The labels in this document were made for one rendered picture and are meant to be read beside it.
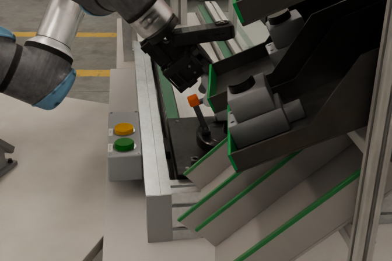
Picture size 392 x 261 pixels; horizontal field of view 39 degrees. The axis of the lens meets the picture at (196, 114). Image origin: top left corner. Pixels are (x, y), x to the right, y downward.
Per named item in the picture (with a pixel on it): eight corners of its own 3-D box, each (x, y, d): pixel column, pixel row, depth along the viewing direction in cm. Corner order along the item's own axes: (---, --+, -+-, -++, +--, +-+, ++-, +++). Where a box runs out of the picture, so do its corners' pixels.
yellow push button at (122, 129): (114, 139, 115) (114, 131, 114) (115, 131, 119) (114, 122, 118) (133, 138, 116) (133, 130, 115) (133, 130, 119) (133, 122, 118)
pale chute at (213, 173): (199, 239, 80) (177, 220, 78) (202, 189, 92) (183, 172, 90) (353, 119, 70) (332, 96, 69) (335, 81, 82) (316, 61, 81)
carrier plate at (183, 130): (177, 183, 100) (177, 173, 99) (167, 126, 121) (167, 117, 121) (304, 175, 103) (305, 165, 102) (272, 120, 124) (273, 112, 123)
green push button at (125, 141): (114, 155, 109) (114, 147, 108) (114, 146, 112) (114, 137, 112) (135, 154, 109) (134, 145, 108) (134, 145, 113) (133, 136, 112)
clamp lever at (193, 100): (201, 132, 109) (187, 100, 105) (200, 127, 110) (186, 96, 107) (218, 125, 108) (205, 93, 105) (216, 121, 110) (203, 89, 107)
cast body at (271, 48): (276, 73, 73) (256, 27, 70) (272, 63, 77) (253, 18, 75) (336, 48, 72) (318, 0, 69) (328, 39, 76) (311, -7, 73)
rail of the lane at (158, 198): (147, 243, 99) (145, 191, 94) (135, 70, 178) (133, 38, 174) (178, 240, 99) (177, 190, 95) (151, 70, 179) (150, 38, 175)
